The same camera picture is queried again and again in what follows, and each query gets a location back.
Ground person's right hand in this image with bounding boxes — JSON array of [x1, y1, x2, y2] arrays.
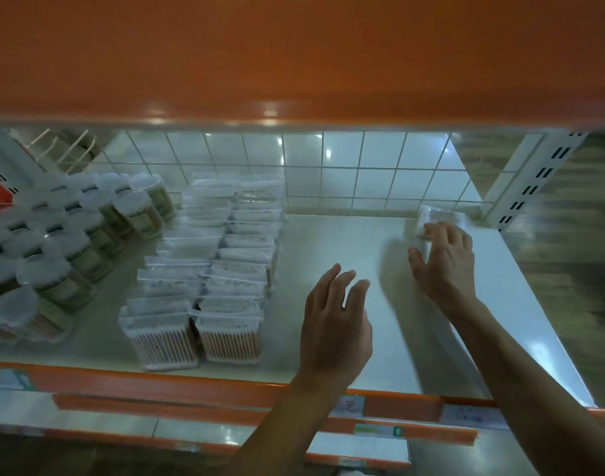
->
[[407, 221, 479, 319]]

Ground person's left hand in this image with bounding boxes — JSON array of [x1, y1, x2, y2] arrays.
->
[[299, 263, 375, 398]]

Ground white shelf orange rail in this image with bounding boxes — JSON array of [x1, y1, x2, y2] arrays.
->
[[0, 212, 605, 422]]

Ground white shelf board orange rim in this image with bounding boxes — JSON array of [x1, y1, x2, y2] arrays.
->
[[52, 393, 480, 447], [0, 389, 160, 440], [151, 418, 412, 471], [0, 0, 605, 132]]

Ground person's right forearm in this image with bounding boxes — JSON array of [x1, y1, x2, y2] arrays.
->
[[443, 299, 605, 476]]

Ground person's left forearm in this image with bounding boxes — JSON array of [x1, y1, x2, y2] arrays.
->
[[228, 383, 353, 476]]

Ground narrow green price label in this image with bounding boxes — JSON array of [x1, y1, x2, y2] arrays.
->
[[353, 423, 404, 440]]

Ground plain white price label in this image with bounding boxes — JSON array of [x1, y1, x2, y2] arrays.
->
[[440, 403, 511, 432]]

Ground price label green arrow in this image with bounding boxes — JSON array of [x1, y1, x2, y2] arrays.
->
[[0, 369, 33, 392]]

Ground white slotted end post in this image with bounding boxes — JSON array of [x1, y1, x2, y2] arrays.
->
[[483, 131, 589, 231]]

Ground white slotted shelf post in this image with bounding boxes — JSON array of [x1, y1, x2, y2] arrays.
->
[[0, 131, 41, 202]]

